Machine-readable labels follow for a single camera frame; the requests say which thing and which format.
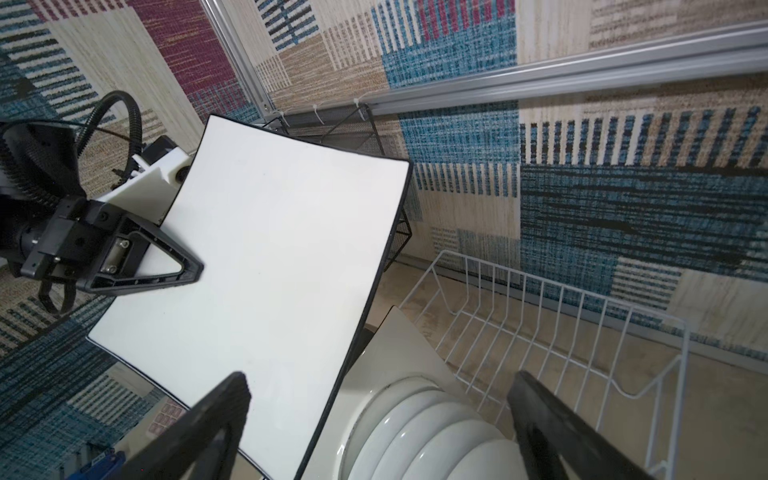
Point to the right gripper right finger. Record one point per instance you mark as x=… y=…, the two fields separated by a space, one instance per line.
x=554 y=440

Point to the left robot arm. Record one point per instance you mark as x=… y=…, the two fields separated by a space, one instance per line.
x=40 y=167

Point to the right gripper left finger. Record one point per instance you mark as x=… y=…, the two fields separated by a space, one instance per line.
x=203 y=443

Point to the pink white calculator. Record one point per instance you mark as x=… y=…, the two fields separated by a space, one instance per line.
x=159 y=419

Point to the white square plate black rim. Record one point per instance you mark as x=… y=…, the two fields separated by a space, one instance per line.
x=293 y=237

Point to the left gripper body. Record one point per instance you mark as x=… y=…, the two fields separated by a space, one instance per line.
x=81 y=241

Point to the white round plate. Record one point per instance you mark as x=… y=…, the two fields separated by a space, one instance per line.
x=432 y=444
x=486 y=462
x=418 y=432
x=396 y=414

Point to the black mesh shelf rack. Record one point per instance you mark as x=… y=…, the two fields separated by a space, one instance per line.
x=355 y=131

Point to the blue stapler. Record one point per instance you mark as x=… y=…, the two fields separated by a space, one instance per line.
x=106 y=465

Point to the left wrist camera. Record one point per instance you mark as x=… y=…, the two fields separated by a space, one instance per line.
x=153 y=185

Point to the white wire dish rack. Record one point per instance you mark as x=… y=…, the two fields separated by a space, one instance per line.
x=619 y=365

